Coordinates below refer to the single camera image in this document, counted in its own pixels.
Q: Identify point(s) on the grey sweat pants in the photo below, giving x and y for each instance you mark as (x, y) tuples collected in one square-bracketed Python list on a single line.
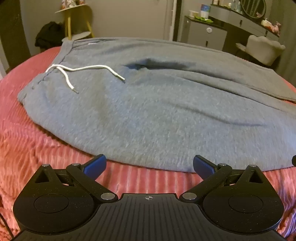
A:
[(150, 111)]

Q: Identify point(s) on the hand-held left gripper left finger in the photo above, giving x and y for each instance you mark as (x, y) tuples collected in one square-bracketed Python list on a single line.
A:
[(96, 165)]

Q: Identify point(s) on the white padded chair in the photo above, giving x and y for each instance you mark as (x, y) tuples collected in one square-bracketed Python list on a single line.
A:
[(263, 51)]

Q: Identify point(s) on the grey cabinet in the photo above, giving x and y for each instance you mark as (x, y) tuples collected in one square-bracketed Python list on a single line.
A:
[(203, 34)]

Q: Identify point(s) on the black cloth heap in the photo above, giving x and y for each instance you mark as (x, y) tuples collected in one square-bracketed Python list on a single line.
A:
[(49, 34)]

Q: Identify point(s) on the green mat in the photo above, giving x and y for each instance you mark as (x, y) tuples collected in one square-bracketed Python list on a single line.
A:
[(204, 19)]

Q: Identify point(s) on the pink ribbed blanket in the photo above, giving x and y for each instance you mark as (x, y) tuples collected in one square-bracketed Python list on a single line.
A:
[(34, 139)]

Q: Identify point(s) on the grey vanity desk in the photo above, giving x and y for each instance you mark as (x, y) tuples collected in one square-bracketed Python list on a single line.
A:
[(245, 23)]

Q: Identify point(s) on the yellow side table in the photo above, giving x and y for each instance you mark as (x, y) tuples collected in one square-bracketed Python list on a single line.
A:
[(78, 20)]

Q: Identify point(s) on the small white box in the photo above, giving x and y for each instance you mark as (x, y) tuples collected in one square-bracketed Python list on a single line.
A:
[(193, 13)]

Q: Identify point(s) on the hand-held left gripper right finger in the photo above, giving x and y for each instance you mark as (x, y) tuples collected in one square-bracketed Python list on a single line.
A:
[(203, 165)]

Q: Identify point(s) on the pink toy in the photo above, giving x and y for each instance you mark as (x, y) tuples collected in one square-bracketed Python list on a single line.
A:
[(275, 26)]

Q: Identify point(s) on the blue and white container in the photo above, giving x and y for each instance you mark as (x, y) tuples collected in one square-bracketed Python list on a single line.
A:
[(205, 11)]

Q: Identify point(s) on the oval mirror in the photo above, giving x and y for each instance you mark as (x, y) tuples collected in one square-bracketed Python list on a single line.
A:
[(253, 8)]

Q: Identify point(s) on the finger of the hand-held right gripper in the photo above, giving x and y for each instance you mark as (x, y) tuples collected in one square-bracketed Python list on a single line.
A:
[(294, 161)]

